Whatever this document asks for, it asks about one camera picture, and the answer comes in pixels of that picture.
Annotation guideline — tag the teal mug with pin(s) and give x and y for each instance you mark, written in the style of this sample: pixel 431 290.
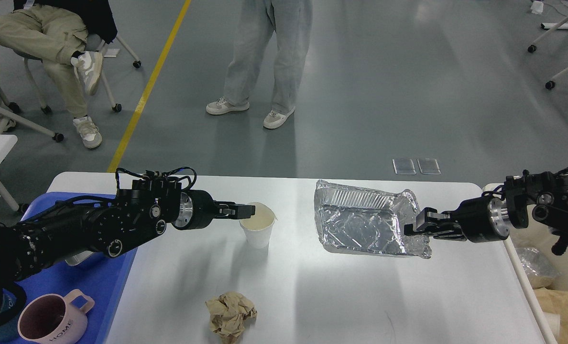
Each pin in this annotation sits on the teal mug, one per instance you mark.
pixel 8 331

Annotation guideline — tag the seated person khaki trousers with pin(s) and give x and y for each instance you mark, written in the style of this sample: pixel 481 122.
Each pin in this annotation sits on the seated person khaki trousers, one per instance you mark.
pixel 56 32

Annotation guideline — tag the brown paper in bin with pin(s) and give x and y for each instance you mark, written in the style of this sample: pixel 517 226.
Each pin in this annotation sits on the brown paper in bin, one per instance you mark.
pixel 555 302

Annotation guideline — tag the floor plate right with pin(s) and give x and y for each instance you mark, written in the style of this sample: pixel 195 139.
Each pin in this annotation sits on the floor plate right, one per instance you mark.
pixel 428 166

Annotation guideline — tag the floor plate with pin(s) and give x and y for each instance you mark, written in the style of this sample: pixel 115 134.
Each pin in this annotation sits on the floor plate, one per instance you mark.
pixel 428 166
pixel 404 166

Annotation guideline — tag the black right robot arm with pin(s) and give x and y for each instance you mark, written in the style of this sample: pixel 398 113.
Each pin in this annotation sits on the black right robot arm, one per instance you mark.
pixel 547 191

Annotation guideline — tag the aluminium foil tray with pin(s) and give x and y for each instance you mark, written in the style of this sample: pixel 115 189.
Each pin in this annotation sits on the aluminium foil tray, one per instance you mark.
pixel 357 220

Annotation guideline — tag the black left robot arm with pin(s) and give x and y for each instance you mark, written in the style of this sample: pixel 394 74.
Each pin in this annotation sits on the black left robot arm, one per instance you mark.
pixel 112 226

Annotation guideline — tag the floor plate left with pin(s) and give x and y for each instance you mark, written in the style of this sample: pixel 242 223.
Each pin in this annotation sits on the floor plate left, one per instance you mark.
pixel 404 166

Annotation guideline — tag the crumpled foil in bin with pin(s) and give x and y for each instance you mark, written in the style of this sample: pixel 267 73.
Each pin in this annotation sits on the crumpled foil in bin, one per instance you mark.
pixel 538 269

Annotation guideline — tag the stainless steel rectangular container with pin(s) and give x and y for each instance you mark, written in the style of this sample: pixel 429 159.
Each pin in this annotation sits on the stainless steel rectangular container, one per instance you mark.
pixel 77 259

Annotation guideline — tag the white paper cup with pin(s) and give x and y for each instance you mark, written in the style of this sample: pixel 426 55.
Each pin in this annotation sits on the white paper cup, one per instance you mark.
pixel 258 227

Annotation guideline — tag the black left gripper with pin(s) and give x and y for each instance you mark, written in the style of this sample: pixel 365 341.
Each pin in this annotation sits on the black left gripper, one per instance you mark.
pixel 197 209

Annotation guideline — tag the brown paper ball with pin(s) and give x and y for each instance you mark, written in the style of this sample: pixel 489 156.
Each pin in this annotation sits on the brown paper ball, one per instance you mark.
pixel 228 313

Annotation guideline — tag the pink mug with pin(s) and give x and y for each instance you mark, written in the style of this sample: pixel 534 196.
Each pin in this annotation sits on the pink mug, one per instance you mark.
pixel 55 319

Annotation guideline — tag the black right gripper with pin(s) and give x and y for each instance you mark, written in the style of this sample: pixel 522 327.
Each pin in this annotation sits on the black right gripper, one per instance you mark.
pixel 482 219

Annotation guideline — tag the white plastic bin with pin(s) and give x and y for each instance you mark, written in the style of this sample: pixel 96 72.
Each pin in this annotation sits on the white plastic bin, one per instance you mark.
pixel 538 235

